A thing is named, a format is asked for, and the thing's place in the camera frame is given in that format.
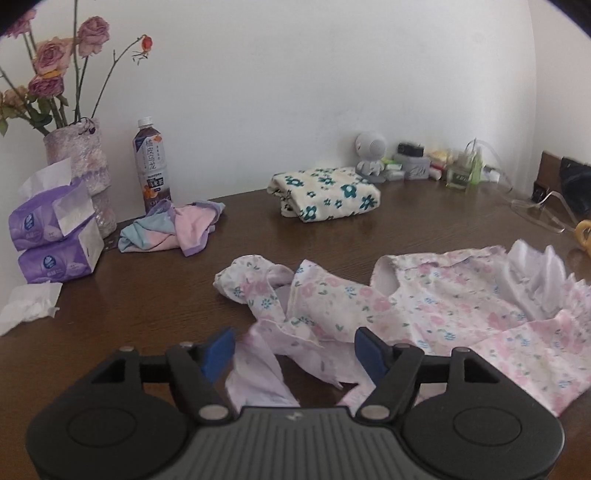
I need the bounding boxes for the purple tissue pack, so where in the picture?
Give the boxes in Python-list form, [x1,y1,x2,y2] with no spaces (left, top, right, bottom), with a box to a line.
[8,158,94,252]
[18,218,104,284]

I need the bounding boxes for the grey tin box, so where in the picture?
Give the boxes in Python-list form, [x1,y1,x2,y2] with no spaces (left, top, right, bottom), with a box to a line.
[393,153,431,180]

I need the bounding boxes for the lower purple tissue pack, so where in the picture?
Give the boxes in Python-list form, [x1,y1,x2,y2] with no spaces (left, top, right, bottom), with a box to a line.
[18,218,104,284]

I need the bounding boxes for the small green white boxes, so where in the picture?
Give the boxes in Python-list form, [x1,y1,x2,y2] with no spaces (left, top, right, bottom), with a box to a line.
[381,158,406,181]

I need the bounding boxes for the black bag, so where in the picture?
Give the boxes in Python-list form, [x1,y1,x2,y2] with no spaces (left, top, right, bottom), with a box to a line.
[559,157,591,218]

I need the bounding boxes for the pastel pink blue cloth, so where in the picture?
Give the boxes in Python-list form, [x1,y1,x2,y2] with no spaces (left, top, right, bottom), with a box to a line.
[117,200,225,257]

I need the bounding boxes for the purple textured vase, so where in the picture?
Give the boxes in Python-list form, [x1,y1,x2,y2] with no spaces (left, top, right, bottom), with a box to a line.
[43,117,117,239]

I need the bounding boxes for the square glass perfume bottle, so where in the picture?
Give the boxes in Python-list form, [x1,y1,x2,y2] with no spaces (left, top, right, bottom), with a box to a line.
[446,160,471,190]

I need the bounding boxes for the upper purple tissue pack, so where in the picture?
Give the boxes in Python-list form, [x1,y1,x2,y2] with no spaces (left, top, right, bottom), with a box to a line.
[8,158,94,252]

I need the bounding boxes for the dried pink rose bouquet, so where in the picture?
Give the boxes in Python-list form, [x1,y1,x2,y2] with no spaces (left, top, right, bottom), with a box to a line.
[0,0,156,138]

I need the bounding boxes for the folded white teal floral cloth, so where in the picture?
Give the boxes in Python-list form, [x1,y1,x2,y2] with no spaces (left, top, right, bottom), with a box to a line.
[266,167,381,223]

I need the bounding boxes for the green small bottle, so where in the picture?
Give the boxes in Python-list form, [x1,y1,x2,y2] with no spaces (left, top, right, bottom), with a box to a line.
[470,147,483,185]

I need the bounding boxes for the pink floral dress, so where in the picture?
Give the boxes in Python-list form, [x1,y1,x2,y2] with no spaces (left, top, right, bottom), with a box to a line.
[213,241,590,414]

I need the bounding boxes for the crumpled white tissue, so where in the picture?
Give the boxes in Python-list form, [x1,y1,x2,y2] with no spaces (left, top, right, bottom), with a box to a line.
[0,283,62,336]

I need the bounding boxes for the white charging cable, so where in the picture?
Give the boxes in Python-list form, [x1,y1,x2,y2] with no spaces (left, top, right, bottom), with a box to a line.
[462,137,514,195]

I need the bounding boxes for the yellow ring object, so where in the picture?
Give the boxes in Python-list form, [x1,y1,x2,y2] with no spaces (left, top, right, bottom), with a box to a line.
[574,219,591,257]

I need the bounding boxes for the white robot figurine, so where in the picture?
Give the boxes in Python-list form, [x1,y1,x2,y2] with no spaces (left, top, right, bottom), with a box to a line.
[355,132,386,184]

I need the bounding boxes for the brown tea drink bottle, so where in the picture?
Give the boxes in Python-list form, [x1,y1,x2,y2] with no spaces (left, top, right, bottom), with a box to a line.
[133,117,171,212]

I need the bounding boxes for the clear plastic hanger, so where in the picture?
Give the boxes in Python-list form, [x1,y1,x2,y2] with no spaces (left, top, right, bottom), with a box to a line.
[501,191,578,234]

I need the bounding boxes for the black charger adapter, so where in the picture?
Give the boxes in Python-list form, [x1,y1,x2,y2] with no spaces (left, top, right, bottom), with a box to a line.
[397,142,425,158]

